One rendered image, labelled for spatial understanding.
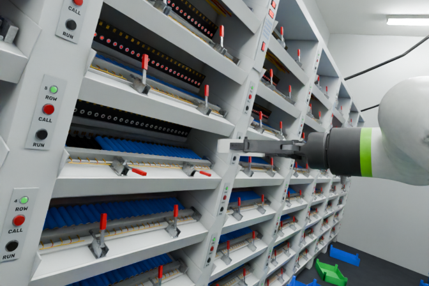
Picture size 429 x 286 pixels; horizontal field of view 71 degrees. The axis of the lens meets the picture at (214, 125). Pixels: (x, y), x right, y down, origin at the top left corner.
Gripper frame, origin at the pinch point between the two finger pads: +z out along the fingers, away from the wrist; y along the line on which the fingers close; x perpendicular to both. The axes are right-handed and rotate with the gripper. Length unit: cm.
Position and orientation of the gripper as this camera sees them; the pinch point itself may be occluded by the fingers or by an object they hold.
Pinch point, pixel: (237, 148)
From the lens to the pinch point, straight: 70.2
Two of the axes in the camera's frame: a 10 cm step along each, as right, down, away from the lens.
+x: 0.7, -9.9, 1.4
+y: 5.1, 1.5, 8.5
